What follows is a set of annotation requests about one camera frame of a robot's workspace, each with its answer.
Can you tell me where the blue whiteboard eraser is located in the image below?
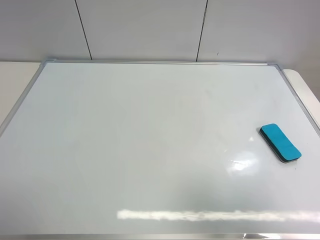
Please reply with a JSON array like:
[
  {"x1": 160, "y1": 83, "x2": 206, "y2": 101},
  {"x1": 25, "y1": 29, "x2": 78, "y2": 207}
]
[{"x1": 259, "y1": 123, "x2": 302, "y2": 163}]

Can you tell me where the white whiteboard with aluminium frame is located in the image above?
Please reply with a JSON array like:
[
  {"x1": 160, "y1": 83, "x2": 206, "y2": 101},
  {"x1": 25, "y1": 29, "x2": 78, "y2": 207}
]
[{"x1": 0, "y1": 60, "x2": 320, "y2": 239}]

